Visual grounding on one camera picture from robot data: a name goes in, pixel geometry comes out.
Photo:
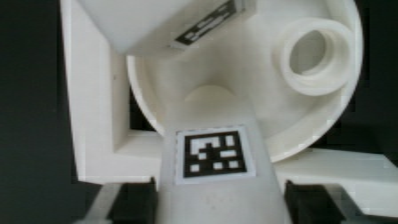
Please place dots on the white stool leg with tag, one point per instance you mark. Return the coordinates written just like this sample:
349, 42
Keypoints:
154, 27

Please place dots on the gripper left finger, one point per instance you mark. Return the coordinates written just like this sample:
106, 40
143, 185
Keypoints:
124, 205

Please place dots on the white U-shaped fence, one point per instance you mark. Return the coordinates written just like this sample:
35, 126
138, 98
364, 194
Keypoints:
120, 143

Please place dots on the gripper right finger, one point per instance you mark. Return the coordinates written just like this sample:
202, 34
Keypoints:
321, 204

